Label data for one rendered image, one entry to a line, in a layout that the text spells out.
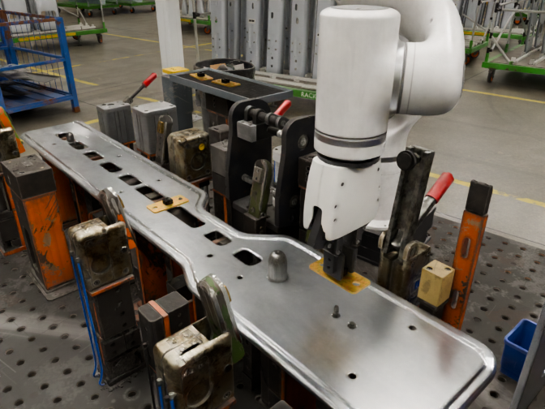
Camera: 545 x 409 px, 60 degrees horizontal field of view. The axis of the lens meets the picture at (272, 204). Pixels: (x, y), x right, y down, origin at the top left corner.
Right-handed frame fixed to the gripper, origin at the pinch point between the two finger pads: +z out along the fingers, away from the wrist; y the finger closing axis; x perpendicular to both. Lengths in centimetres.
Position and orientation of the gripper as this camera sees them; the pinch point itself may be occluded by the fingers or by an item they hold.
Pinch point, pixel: (340, 259)
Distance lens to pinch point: 65.4
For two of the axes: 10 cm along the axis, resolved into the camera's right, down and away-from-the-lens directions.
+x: 6.7, 3.4, -6.6
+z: 0.0, 8.9, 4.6
